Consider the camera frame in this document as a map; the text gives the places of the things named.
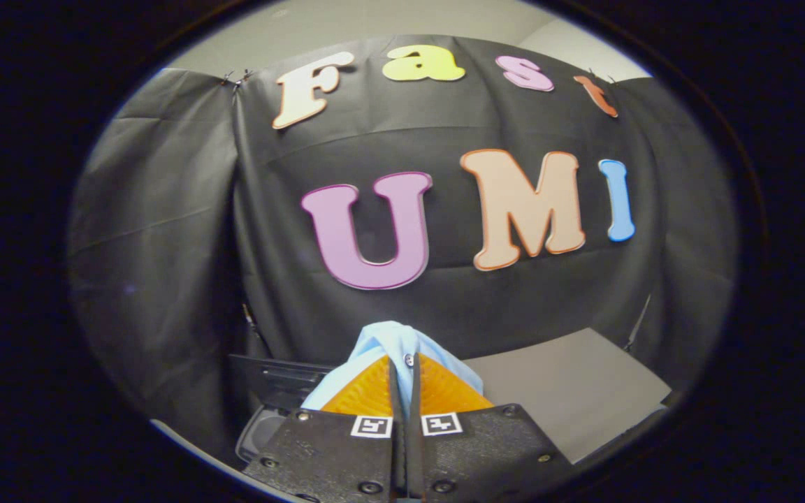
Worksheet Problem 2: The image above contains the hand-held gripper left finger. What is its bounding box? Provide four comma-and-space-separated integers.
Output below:
243, 353, 407, 501

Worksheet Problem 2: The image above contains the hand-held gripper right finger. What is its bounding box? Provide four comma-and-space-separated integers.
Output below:
406, 353, 574, 502

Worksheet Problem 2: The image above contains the light blue shirt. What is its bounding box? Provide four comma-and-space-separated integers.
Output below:
301, 321, 484, 413

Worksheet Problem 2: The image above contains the beige cabinet with dark top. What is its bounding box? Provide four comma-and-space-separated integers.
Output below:
462, 328, 673, 465

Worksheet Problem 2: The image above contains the black backdrop cloth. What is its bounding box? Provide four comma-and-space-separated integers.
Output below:
67, 35, 739, 462

